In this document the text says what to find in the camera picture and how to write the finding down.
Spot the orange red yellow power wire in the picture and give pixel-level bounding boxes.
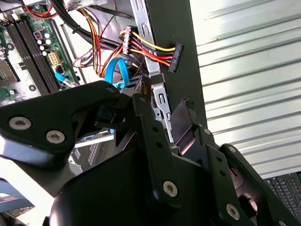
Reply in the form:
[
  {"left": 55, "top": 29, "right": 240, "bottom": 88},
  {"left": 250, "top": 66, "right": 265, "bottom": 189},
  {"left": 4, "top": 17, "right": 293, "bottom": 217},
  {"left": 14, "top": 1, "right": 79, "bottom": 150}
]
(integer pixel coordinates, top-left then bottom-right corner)
[{"left": 119, "top": 26, "right": 186, "bottom": 74}]

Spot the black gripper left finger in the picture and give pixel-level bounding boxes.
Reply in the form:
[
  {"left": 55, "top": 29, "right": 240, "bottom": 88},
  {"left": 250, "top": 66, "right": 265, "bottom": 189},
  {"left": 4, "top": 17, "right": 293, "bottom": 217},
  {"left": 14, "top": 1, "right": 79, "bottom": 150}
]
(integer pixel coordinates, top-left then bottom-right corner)
[{"left": 0, "top": 80, "right": 185, "bottom": 209}]

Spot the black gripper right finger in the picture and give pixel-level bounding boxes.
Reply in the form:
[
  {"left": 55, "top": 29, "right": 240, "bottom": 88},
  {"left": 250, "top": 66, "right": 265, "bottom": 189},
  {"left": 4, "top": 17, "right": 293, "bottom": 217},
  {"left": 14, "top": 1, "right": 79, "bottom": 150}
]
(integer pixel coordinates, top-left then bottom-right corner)
[{"left": 169, "top": 96, "right": 301, "bottom": 226}]

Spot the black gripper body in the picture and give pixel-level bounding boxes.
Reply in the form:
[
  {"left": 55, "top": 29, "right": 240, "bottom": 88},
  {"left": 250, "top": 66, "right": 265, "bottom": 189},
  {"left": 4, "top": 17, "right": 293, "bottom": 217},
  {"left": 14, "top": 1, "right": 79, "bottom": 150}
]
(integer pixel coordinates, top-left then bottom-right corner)
[{"left": 43, "top": 147, "right": 219, "bottom": 226}]

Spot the hard disk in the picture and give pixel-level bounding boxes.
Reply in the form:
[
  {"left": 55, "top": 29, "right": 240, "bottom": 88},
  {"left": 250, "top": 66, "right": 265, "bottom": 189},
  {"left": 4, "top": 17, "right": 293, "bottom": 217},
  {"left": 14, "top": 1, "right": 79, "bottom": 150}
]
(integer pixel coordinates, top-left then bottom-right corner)
[{"left": 0, "top": 178, "right": 36, "bottom": 218}]

